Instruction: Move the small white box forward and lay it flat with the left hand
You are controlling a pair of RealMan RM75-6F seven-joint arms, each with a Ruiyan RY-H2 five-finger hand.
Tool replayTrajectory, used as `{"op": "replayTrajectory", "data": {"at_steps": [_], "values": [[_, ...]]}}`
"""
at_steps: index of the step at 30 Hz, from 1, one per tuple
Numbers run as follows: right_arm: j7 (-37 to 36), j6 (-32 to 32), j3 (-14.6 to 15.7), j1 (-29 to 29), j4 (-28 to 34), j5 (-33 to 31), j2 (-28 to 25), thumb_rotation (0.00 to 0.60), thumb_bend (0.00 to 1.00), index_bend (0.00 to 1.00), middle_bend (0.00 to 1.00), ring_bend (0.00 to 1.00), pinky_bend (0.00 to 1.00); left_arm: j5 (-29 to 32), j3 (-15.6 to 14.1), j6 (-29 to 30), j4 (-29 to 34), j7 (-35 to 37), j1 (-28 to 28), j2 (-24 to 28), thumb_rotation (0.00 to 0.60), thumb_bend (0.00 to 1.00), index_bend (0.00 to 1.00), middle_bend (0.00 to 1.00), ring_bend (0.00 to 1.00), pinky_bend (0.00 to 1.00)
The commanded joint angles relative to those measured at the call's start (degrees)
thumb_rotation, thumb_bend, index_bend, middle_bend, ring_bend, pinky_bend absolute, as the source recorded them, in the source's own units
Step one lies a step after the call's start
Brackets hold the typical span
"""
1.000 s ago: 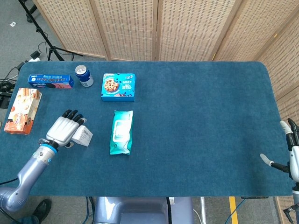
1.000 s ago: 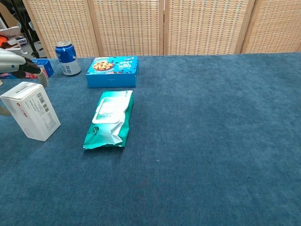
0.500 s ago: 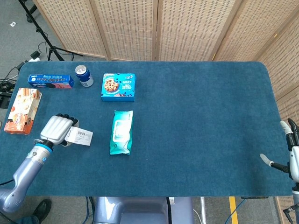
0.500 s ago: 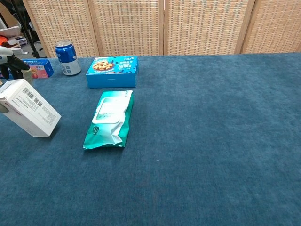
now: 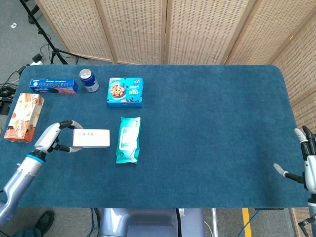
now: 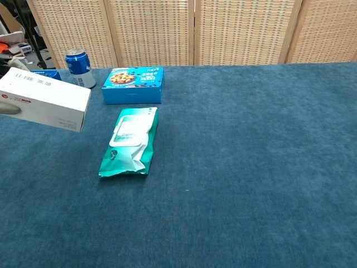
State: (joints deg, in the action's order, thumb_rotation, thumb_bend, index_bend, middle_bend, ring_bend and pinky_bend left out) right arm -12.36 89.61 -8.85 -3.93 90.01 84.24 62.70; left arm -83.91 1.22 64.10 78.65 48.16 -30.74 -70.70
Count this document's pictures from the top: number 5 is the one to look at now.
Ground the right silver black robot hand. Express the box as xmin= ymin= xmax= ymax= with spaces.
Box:
xmin=273 ymin=125 xmax=316 ymax=194

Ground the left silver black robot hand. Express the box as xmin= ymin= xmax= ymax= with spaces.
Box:
xmin=34 ymin=119 xmax=83 ymax=155

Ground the white small box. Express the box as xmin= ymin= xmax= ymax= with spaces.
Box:
xmin=72 ymin=128 xmax=111 ymax=149

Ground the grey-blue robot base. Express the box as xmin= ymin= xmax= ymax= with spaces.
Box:
xmin=98 ymin=208 xmax=205 ymax=237

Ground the orange wafer biscuit box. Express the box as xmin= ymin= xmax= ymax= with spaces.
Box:
xmin=3 ymin=92 xmax=45 ymax=143

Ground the long blue cookie package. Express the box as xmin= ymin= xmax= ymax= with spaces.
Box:
xmin=29 ymin=79 xmax=79 ymax=94

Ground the blue chocolate chip cookie box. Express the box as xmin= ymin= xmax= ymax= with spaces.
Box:
xmin=106 ymin=77 xmax=144 ymax=108

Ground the blue soda can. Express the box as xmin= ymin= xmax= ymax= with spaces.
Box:
xmin=79 ymin=69 xmax=99 ymax=93

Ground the teal wet wipes pack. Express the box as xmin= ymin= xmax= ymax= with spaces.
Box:
xmin=116 ymin=117 xmax=141 ymax=165

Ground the white power strip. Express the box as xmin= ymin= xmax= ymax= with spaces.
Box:
xmin=29 ymin=53 xmax=44 ymax=66

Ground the black leather shoe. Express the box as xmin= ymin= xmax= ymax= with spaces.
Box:
xmin=34 ymin=210 xmax=55 ymax=236

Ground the blue jeans leg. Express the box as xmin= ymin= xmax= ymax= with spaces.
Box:
xmin=11 ymin=227 xmax=42 ymax=237

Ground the black tripod stand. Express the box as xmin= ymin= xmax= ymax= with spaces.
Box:
xmin=19 ymin=0 xmax=88 ymax=65

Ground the blue felt table cover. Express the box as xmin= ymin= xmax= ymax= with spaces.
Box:
xmin=0 ymin=64 xmax=309 ymax=209

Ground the wooden woven folding screen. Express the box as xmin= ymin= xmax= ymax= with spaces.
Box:
xmin=34 ymin=0 xmax=316 ymax=237

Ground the black floor cable bundle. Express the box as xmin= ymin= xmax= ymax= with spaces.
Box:
xmin=0 ymin=64 xmax=28 ymax=116

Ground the blue floor cable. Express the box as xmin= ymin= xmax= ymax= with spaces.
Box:
xmin=89 ymin=208 xmax=101 ymax=237
xmin=237 ymin=209 xmax=260 ymax=237

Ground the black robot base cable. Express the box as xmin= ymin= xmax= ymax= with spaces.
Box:
xmin=175 ymin=208 xmax=183 ymax=237

